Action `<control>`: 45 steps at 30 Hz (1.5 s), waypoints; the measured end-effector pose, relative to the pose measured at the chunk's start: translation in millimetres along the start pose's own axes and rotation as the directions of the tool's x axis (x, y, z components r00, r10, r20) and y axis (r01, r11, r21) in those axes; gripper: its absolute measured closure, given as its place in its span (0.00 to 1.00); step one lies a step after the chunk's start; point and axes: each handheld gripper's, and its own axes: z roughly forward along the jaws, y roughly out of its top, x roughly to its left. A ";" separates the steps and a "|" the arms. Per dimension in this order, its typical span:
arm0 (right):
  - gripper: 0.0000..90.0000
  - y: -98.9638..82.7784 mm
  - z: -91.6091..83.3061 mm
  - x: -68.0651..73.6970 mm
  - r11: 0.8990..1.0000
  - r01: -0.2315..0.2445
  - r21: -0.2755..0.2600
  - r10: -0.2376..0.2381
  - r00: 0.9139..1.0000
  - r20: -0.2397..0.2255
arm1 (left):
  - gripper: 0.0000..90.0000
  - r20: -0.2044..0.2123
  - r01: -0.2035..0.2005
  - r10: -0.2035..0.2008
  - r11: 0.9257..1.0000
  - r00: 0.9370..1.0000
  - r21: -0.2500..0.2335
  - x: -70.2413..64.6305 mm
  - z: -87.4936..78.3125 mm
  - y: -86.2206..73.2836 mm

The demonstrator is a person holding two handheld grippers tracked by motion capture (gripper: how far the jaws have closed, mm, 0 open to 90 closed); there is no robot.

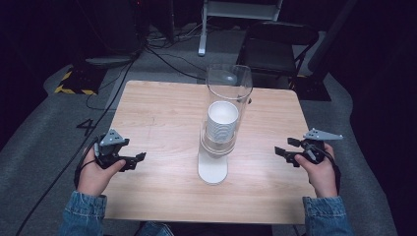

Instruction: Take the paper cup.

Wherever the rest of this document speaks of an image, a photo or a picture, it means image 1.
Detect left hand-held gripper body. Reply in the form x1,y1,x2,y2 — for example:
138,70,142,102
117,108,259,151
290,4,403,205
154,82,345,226
93,128,131,170

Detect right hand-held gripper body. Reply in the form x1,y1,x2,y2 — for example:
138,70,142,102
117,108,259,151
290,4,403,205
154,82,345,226
299,127,344,165

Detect person's left hand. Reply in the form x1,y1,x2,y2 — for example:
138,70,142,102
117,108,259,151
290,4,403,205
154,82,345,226
76,151,128,198

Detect person's right hand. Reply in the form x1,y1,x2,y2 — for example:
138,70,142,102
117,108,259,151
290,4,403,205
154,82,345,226
293,143,339,199

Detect white paper cup stack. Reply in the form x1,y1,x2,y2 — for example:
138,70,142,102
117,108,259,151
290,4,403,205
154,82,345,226
205,100,240,145

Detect person's denim leg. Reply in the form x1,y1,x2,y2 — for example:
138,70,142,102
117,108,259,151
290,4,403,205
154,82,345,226
135,220,175,236

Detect clear tube cup dispenser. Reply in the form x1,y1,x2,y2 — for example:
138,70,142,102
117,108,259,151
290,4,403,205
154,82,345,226
197,63,254,186

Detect black yellow striped floor plate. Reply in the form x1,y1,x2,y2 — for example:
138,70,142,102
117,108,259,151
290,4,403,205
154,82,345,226
53,64,108,96

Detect grey flat stand base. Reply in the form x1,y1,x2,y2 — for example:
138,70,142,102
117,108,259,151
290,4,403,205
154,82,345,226
85,54,135,68

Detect black folding chair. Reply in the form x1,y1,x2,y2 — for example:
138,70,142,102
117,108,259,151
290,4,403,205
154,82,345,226
236,21,320,90

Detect grey slanted pole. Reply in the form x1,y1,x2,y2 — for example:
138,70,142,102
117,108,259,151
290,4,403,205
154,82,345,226
307,0,359,74

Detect long black floor cable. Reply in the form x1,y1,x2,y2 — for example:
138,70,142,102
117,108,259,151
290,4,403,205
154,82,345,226
14,48,146,236

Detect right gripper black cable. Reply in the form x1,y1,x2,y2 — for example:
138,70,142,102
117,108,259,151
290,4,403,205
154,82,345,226
309,143,342,195

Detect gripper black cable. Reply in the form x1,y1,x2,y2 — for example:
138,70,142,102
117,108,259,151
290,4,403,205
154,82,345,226
74,137,100,191
309,143,342,195

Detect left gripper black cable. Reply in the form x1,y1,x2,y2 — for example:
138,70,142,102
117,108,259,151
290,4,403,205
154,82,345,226
74,137,100,191

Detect dark stand base plate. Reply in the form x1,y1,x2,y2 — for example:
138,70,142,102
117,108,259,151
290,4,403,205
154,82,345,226
290,74,332,102

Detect white desk frame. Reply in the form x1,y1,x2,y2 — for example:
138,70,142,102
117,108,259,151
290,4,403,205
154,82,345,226
198,0,285,57

